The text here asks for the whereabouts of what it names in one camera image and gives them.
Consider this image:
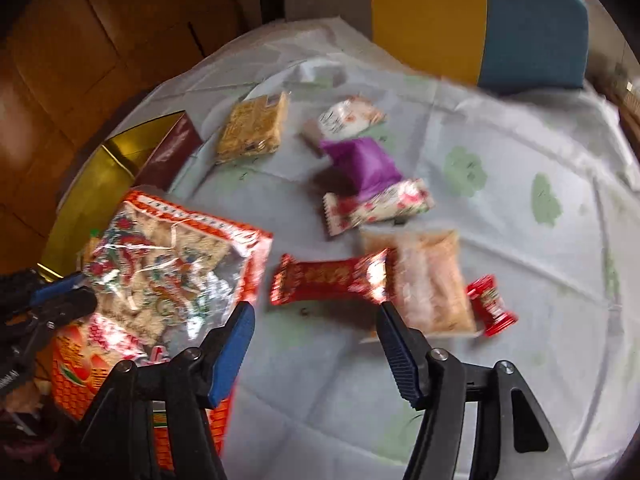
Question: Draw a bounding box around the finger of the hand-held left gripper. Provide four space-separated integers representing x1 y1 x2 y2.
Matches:
27 272 99 333

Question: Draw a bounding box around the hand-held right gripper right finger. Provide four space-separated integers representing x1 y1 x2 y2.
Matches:
376 302 576 480

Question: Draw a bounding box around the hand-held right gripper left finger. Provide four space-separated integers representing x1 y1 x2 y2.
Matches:
75 301 257 480

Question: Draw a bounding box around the small red candy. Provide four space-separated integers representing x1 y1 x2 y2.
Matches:
466 274 519 338

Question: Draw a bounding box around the large red snack bag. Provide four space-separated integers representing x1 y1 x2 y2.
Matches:
50 187 274 471

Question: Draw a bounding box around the long red candy bar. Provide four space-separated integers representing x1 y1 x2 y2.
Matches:
270 249 390 308

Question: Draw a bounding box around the purple snack packet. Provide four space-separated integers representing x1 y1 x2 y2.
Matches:
320 136 405 201

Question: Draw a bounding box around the yellow-brown snack packet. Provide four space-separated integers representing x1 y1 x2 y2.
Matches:
215 91 291 165

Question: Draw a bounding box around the small brown candy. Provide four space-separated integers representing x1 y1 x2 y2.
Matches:
300 127 328 157

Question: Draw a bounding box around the white candy packet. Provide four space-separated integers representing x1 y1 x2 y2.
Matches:
318 95 387 136

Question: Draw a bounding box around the clear pastry packet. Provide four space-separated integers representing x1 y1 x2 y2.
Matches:
360 229 477 338

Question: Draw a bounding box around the rose print candy wrapper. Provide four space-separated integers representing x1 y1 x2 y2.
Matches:
322 177 435 238

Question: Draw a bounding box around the cloud print tablecloth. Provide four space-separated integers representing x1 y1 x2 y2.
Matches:
55 17 640 480

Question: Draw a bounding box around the yellow and blue chair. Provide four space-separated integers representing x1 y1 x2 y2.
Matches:
367 0 590 95

